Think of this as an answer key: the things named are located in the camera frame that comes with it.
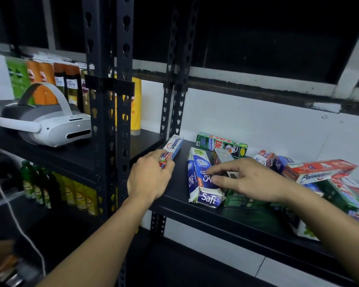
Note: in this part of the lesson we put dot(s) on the person's right hand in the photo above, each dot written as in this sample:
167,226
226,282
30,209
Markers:
254,180

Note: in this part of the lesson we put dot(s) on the person's left hand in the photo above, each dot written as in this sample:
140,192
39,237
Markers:
146,179

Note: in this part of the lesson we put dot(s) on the person's right thumb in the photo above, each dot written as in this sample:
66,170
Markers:
224,181

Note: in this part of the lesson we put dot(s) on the person's left thumb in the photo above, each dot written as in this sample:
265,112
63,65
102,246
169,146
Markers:
169,170

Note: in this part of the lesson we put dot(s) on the blue red white toothpaste box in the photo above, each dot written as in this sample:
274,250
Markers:
175,144

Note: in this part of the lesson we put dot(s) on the beige toothpaste box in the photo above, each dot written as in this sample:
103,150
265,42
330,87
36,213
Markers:
223,155

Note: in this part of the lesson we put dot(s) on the person's left forearm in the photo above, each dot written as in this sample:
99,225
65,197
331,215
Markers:
101,248

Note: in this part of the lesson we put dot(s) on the person's right forearm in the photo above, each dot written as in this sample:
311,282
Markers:
329,224

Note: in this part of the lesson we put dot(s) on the black metal shelf rack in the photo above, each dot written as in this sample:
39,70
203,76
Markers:
179,191
101,122

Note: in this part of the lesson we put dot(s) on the dark green toothpaste box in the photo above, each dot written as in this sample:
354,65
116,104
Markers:
242,202

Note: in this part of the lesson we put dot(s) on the green toothpaste box red print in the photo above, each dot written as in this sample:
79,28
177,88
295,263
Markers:
215,143

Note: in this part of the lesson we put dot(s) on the small red white toothpaste box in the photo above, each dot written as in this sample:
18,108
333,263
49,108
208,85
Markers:
263,158

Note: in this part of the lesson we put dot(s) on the dark blue toothpaste box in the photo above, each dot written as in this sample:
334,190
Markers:
279,164

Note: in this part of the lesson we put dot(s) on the yellow refill pouch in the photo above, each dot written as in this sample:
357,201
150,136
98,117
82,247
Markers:
136,104

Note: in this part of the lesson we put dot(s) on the white toothpaste box green leaf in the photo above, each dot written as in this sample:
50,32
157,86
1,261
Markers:
296,224

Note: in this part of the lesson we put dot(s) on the long red white toothpaste box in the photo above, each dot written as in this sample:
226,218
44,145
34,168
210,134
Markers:
317,171

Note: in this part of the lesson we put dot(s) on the row of yellow packets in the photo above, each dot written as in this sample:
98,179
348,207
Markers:
77,194

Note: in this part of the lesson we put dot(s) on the black tape strip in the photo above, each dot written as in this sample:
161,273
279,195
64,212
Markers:
107,85

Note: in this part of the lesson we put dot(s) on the white grey headset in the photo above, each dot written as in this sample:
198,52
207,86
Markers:
53,125

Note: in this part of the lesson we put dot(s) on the green bottles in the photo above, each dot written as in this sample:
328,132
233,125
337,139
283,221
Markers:
39,185

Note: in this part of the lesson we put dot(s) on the brown refill pouches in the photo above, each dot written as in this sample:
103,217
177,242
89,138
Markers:
67,83

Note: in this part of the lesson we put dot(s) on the orange snack packets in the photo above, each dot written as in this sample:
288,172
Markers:
42,74

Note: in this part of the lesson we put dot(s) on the green snack packet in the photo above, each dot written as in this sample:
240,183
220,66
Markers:
18,77

